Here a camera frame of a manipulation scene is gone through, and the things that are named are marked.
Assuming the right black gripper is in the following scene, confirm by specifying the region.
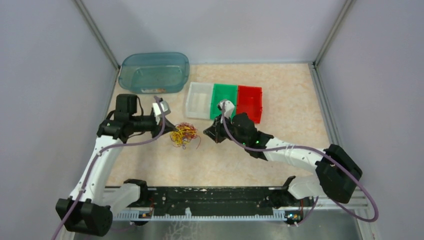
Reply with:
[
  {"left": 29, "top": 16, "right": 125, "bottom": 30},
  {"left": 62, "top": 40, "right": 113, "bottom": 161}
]
[{"left": 204, "top": 113, "right": 248, "bottom": 146}]

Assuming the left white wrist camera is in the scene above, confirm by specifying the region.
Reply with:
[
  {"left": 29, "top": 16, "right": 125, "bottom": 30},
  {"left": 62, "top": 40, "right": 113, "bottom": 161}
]
[{"left": 152, "top": 100, "right": 171, "bottom": 118}]

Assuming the coloured wire bundle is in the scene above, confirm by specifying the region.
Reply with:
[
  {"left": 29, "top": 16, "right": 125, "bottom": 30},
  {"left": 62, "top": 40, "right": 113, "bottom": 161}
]
[{"left": 169, "top": 122, "right": 202, "bottom": 150}]

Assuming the blue transparent plastic tub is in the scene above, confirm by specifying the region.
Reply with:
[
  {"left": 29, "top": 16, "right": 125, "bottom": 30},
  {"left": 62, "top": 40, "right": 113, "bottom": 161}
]
[{"left": 118, "top": 52, "right": 190, "bottom": 94}]

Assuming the green plastic bin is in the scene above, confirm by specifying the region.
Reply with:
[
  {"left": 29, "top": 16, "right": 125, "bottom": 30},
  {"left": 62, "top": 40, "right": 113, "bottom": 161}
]
[{"left": 209, "top": 83, "right": 238, "bottom": 120}]

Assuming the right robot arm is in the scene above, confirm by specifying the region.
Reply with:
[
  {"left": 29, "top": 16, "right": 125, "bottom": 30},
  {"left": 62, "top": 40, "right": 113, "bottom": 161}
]
[{"left": 203, "top": 113, "right": 363, "bottom": 206}]

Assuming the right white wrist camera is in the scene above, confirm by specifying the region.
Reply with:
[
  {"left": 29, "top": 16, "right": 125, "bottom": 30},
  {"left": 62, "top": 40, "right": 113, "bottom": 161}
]
[{"left": 217, "top": 99, "right": 236, "bottom": 119}]

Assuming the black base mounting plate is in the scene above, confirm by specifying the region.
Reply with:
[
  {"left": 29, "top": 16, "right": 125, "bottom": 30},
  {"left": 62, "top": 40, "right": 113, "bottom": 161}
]
[{"left": 129, "top": 186, "right": 301, "bottom": 217}]

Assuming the red plastic bin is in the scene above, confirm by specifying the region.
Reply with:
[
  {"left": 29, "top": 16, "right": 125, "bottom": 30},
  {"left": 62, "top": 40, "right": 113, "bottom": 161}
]
[{"left": 235, "top": 85, "right": 263, "bottom": 124}]

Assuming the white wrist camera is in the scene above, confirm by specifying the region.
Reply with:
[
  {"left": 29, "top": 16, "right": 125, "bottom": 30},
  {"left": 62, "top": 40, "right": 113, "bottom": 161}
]
[
  {"left": 152, "top": 100, "right": 171, "bottom": 118},
  {"left": 217, "top": 99, "right": 236, "bottom": 119}
]

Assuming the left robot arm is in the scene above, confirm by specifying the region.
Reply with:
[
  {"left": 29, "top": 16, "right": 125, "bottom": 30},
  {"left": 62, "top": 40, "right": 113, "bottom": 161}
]
[{"left": 52, "top": 94, "right": 176, "bottom": 239}]

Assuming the white slotted cable duct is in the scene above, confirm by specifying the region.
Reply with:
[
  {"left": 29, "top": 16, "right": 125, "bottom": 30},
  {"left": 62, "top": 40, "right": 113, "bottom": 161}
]
[{"left": 113, "top": 210, "right": 287, "bottom": 222}]

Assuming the white plastic bin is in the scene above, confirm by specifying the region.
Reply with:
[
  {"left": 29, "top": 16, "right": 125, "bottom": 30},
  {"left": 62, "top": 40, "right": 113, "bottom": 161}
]
[{"left": 185, "top": 82, "right": 214, "bottom": 120}]

